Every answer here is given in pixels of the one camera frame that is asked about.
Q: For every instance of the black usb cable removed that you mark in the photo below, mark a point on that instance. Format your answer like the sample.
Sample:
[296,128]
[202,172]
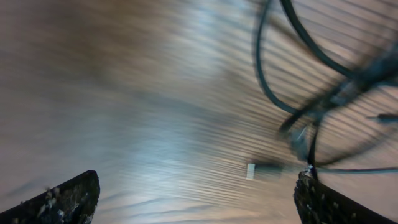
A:
[304,153]

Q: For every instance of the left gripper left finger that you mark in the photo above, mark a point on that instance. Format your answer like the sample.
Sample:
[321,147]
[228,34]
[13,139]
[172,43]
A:
[72,202]

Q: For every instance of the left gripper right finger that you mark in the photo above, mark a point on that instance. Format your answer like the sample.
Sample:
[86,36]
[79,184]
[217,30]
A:
[318,204]

